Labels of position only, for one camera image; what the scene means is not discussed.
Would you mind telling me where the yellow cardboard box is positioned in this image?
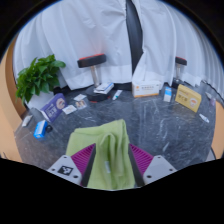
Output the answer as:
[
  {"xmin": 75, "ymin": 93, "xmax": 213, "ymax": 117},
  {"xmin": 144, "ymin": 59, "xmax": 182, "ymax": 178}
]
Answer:
[{"xmin": 174, "ymin": 83, "xmax": 203, "ymax": 114}]

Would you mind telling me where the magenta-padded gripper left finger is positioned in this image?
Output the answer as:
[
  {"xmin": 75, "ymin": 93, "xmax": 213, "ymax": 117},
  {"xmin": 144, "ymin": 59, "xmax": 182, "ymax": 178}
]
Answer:
[{"xmin": 46, "ymin": 143, "xmax": 97, "ymax": 188}]

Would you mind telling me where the white curtain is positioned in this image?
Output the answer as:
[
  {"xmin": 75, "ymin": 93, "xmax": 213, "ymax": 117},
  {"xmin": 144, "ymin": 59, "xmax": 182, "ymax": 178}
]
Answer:
[
  {"xmin": 131, "ymin": 0, "xmax": 224, "ymax": 99},
  {"xmin": 12, "ymin": 0, "xmax": 134, "ymax": 91}
]

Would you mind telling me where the small white tube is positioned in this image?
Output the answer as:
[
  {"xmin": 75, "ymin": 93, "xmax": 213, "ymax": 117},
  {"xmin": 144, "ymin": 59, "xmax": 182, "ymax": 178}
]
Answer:
[{"xmin": 112, "ymin": 89, "xmax": 124, "ymax": 101}]

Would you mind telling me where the blue small box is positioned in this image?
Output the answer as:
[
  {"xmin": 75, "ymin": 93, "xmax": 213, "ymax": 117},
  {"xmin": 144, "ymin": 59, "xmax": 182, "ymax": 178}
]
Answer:
[{"xmin": 33, "ymin": 119, "xmax": 49, "ymax": 140}]

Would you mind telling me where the green potted plant white pot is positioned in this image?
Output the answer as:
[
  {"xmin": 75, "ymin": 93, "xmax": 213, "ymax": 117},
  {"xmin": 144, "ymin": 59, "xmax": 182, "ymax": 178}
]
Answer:
[{"xmin": 14, "ymin": 54, "xmax": 67, "ymax": 110}]

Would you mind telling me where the white orange tissue box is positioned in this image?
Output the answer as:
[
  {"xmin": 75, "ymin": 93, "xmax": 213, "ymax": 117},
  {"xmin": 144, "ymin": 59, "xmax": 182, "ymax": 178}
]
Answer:
[{"xmin": 131, "ymin": 79, "xmax": 163, "ymax": 99}]

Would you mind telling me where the white pen-like tube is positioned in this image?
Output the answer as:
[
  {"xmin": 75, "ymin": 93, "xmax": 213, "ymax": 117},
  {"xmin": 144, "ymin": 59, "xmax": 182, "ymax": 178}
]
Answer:
[{"xmin": 198, "ymin": 113, "xmax": 211, "ymax": 124}]

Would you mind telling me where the light green towel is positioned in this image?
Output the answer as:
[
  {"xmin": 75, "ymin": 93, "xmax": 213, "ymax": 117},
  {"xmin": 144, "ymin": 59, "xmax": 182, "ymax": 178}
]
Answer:
[{"xmin": 65, "ymin": 119, "xmax": 138, "ymax": 191}]

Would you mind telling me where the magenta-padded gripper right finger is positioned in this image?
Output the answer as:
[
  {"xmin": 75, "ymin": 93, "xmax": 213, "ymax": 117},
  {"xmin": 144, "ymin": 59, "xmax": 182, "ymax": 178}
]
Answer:
[{"xmin": 128, "ymin": 143, "xmax": 178, "ymax": 188}]

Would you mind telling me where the black stool red rim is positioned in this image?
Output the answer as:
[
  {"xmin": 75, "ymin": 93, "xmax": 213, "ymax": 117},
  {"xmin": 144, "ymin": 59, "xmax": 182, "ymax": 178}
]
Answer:
[{"xmin": 76, "ymin": 53, "xmax": 113, "ymax": 103}]

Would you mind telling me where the small black red stool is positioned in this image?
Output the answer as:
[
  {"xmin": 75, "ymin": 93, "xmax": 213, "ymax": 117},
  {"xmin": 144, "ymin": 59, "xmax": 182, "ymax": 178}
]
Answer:
[{"xmin": 172, "ymin": 56, "xmax": 188, "ymax": 89}]

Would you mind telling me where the white blue upright box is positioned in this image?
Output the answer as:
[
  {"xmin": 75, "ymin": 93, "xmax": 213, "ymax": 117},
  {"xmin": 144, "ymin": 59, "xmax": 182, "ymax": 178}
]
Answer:
[{"xmin": 163, "ymin": 86, "xmax": 174, "ymax": 103}]

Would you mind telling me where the purple cardboard box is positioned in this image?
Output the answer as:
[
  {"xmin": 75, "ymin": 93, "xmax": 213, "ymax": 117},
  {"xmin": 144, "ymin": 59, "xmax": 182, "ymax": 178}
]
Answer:
[{"xmin": 40, "ymin": 92, "xmax": 69, "ymax": 123}]

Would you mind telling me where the white sachet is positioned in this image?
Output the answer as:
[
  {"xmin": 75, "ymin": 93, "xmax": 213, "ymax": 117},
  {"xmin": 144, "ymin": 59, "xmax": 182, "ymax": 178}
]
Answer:
[{"xmin": 62, "ymin": 104, "xmax": 78, "ymax": 115}]

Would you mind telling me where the brown printed sachet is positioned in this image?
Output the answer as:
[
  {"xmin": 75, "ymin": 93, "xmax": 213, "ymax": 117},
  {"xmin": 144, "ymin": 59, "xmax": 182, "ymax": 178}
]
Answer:
[{"xmin": 74, "ymin": 100, "xmax": 88, "ymax": 110}]

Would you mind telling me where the pale small sachet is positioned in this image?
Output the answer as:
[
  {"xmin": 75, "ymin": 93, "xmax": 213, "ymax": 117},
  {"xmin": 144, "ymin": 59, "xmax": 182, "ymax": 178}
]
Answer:
[{"xmin": 73, "ymin": 93, "xmax": 88, "ymax": 102}]

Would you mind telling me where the white flat packet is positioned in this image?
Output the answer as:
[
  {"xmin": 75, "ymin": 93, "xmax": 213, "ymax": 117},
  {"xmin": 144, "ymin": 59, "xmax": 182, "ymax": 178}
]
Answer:
[{"xmin": 21, "ymin": 114, "xmax": 34, "ymax": 128}]

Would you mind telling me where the white blue flat box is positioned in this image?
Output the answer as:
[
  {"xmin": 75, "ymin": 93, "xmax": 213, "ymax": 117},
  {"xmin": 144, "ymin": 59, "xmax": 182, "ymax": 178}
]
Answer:
[{"xmin": 93, "ymin": 82, "xmax": 115, "ymax": 95}]

